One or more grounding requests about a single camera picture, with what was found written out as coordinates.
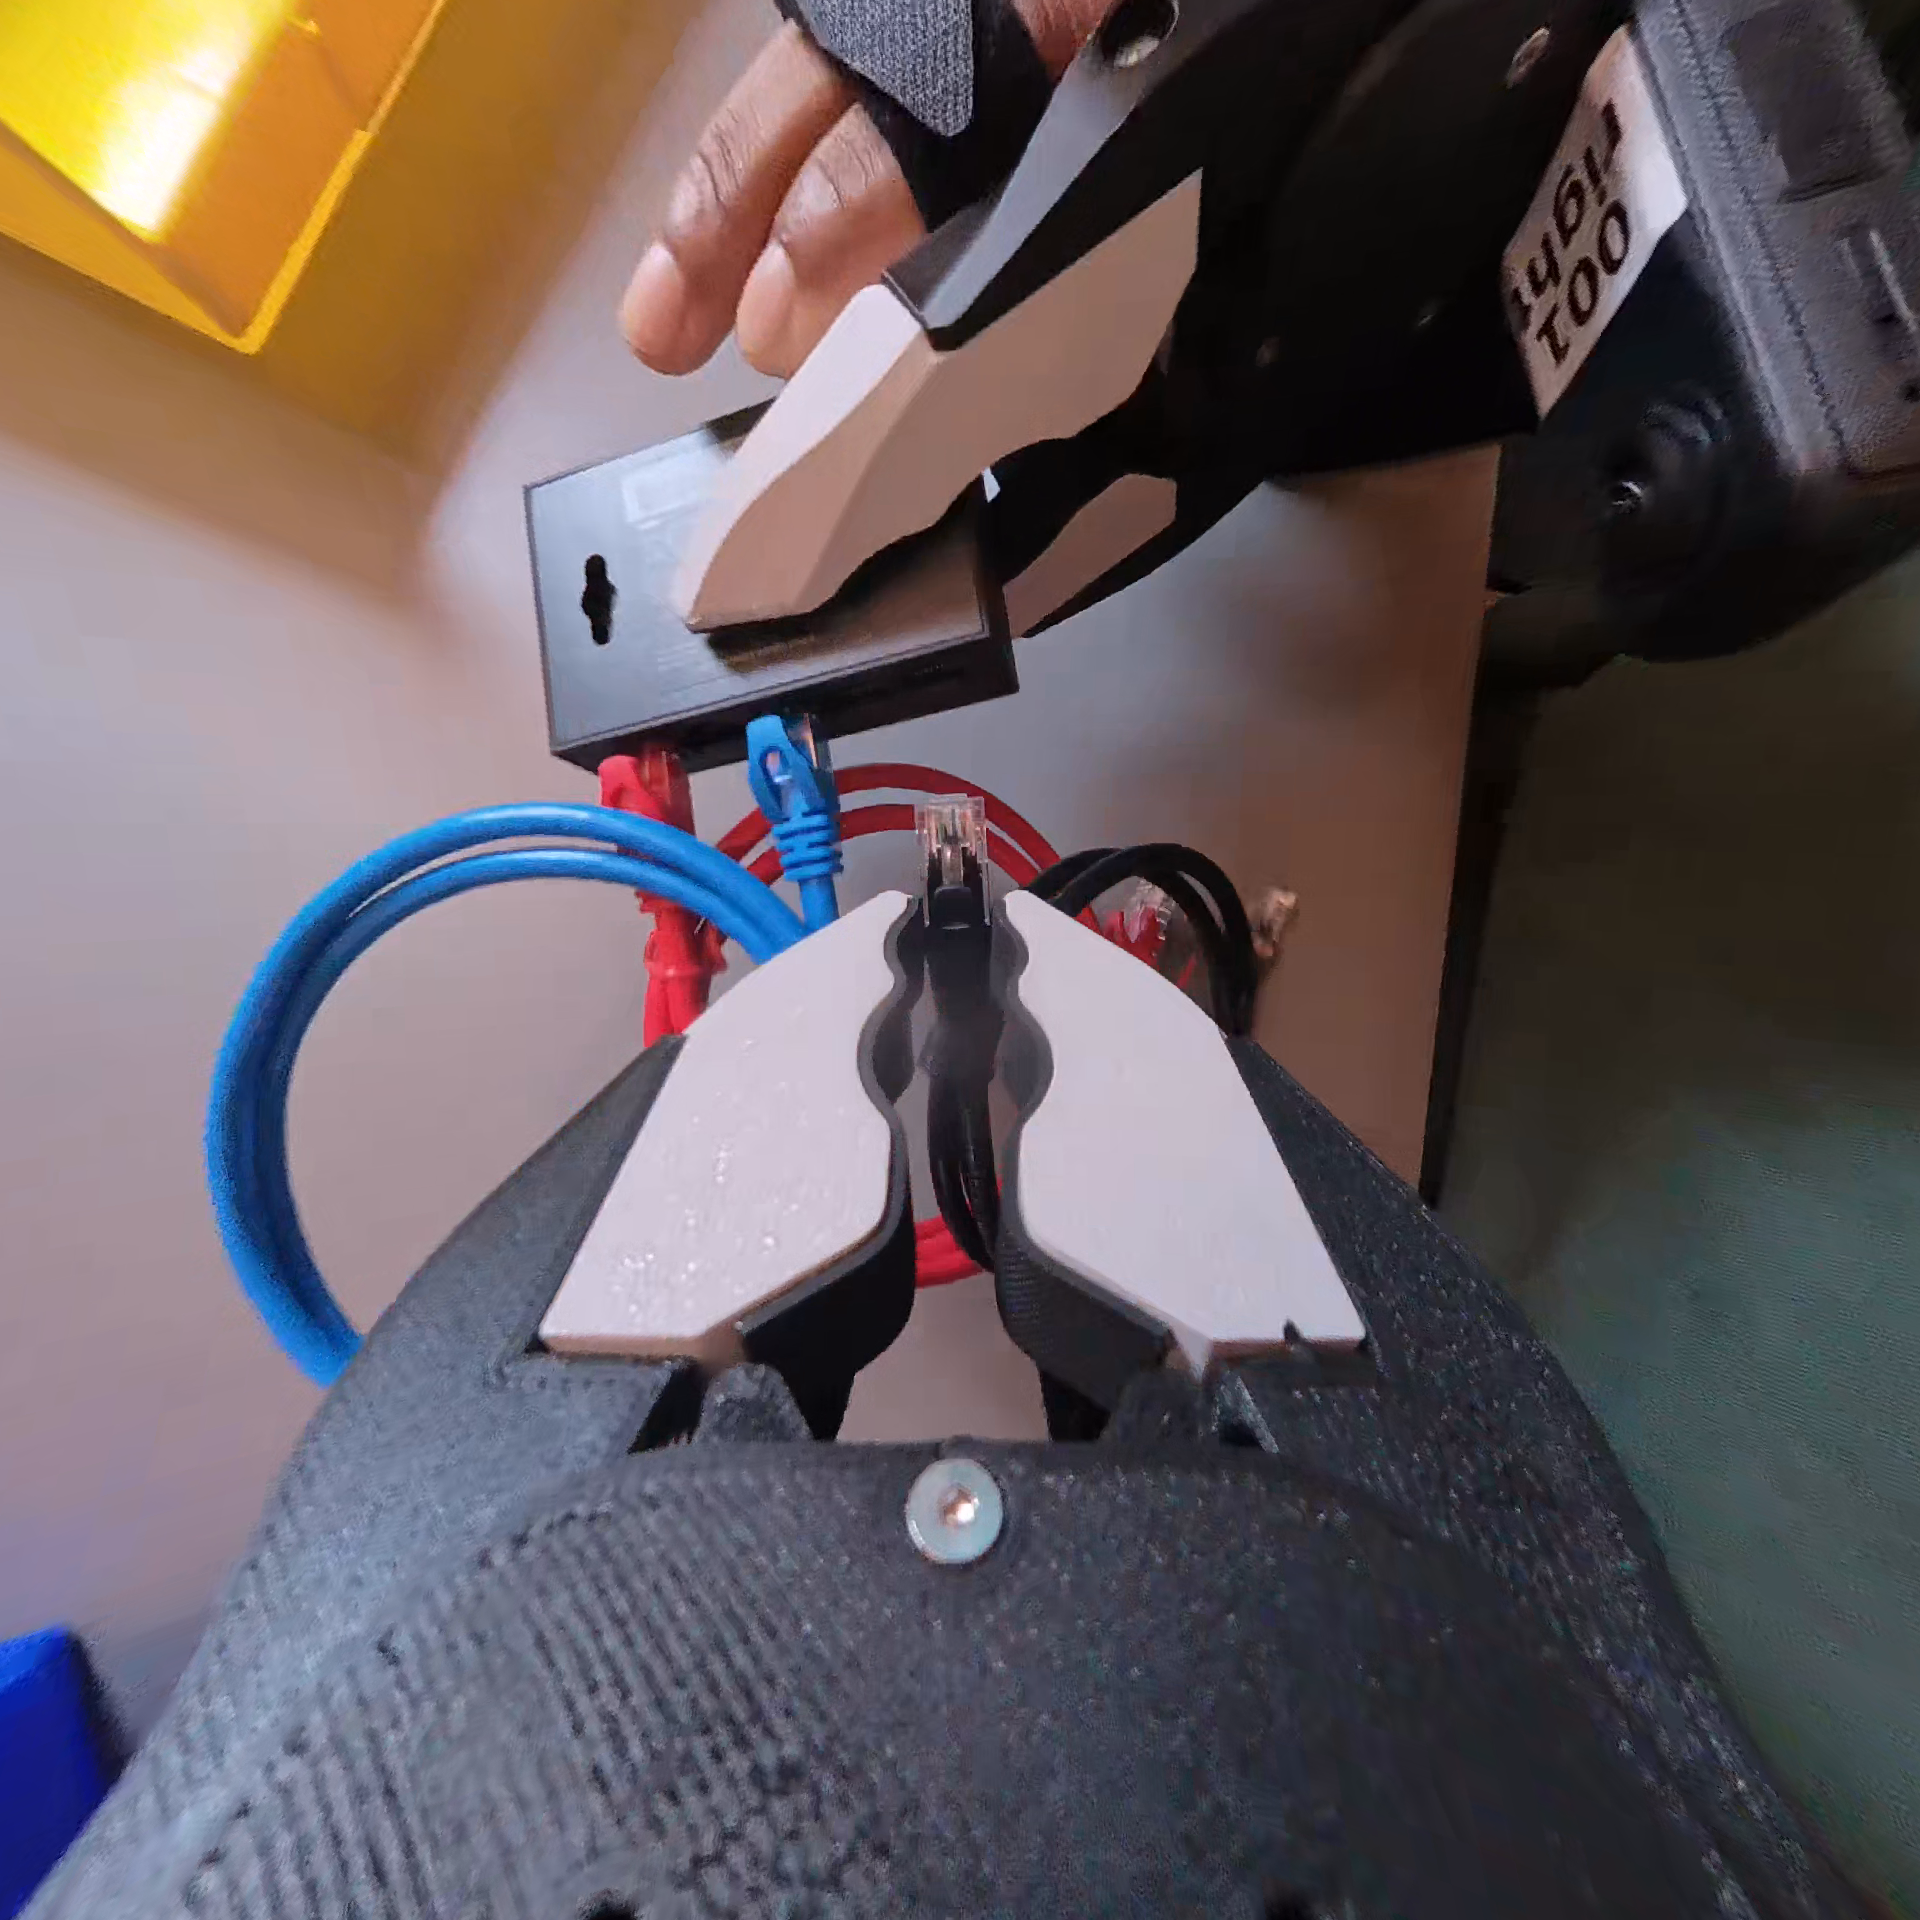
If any black ethernet cable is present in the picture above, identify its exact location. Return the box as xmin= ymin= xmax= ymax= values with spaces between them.
xmin=911 ymin=799 xmax=1263 ymax=1280

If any red ethernet cable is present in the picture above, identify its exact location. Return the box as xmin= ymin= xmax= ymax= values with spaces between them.
xmin=593 ymin=747 xmax=1204 ymax=1297

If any person's right hand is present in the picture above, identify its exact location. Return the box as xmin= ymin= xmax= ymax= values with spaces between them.
xmin=616 ymin=0 xmax=1104 ymax=383

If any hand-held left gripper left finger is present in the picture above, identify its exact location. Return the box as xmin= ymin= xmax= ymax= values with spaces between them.
xmin=535 ymin=888 xmax=920 ymax=1445

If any black network switch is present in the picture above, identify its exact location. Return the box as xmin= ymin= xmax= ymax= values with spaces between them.
xmin=522 ymin=402 xmax=1023 ymax=778

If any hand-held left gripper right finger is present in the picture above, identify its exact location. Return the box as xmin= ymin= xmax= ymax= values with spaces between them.
xmin=989 ymin=890 xmax=1372 ymax=1431

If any blue plastic bin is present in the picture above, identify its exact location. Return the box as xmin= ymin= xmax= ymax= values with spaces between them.
xmin=0 ymin=1626 xmax=119 ymax=1920

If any yellow plastic bin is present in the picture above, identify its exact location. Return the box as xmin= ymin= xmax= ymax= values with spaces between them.
xmin=0 ymin=0 xmax=452 ymax=357

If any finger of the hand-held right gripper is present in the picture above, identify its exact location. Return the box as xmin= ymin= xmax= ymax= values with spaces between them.
xmin=982 ymin=394 xmax=1295 ymax=640
xmin=672 ymin=0 xmax=1206 ymax=636

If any blue ethernet cable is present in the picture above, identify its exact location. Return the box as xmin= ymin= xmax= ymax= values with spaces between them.
xmin=205 ymin=711 xmax=845 ymax=1393

